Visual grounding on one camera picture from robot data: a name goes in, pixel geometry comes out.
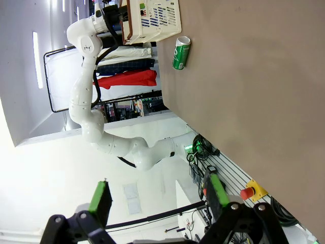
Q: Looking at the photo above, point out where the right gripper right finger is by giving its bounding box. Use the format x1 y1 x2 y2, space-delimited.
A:
199 174 290 244

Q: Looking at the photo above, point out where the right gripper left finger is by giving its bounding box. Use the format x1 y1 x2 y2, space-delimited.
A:
40 178 115 244

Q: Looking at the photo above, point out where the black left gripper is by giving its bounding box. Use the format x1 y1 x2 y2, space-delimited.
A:
103 5 129 29

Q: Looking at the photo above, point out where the cream folding basket brown rim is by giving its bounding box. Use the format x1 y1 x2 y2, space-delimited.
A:
119 0 183 46

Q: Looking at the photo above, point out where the grey slotted aluminium plate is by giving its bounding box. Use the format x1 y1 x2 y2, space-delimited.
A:
187 124 318 244

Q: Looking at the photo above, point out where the white tapered stand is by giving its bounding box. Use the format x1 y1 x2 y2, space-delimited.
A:
175 179 211 231

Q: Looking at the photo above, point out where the red emergency stop button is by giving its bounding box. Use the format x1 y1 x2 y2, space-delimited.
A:
240 179 269 203

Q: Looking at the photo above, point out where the white hanging garment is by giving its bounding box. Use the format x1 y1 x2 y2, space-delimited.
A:
97 47 153 62

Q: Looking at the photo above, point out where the navy checked hanging garment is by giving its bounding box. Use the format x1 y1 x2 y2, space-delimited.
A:
95 58 156 76

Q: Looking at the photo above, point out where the black horizontal pole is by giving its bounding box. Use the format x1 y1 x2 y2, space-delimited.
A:
105 200 207 229

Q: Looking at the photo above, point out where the red hanging garment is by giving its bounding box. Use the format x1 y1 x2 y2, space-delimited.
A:
92 70 157 90

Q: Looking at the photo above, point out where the green soda can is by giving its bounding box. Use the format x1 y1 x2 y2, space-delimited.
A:
172 36 191 71

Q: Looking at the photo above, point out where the black framed white panel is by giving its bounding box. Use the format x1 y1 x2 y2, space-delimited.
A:
43 45 86 114

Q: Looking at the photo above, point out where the grey cable bundle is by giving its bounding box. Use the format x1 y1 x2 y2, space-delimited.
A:
189 162 204 184

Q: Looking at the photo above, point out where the white wall panel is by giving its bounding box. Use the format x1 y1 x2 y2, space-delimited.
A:
122 182 143 216

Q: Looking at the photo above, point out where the black coiled cable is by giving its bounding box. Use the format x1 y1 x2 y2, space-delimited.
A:
270 195 301 227
187 134 221 163

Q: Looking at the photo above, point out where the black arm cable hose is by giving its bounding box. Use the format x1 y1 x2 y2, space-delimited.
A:
91 14 139 169

